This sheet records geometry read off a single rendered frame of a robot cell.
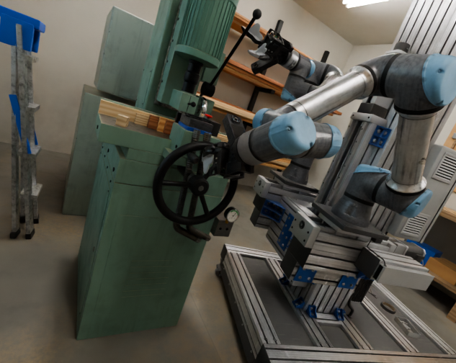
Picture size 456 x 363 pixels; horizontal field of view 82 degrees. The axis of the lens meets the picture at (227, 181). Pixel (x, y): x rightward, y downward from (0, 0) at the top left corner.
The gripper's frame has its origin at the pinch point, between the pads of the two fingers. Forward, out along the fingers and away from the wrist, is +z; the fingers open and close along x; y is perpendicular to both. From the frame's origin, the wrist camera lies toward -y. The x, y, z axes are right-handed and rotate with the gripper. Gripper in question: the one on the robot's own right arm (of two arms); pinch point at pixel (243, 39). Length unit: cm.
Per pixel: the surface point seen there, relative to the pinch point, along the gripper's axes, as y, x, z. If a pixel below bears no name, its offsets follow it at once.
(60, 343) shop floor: -97, 90, 40
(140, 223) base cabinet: -54, 55, 22
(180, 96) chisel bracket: -24.1, 13.5, 15.7
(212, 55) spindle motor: -7.5, 6.1, 10.0
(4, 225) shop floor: -152, 23, 73
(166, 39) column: -22.2, -15.6, 21.4
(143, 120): -35.8, 20.0, 26.2
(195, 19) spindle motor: -2.2, -1.2, 18.8
